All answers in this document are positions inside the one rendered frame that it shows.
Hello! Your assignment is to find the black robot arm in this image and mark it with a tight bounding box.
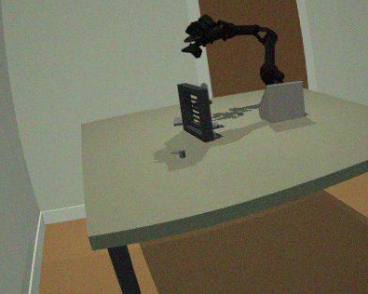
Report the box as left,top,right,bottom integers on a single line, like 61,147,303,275
185,14,285,85

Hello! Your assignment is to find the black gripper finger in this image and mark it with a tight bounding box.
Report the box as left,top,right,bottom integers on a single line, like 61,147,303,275
184,28,204,42
181,42,198,55

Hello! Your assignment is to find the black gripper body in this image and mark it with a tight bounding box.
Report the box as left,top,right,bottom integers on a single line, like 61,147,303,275
192,21,216,59

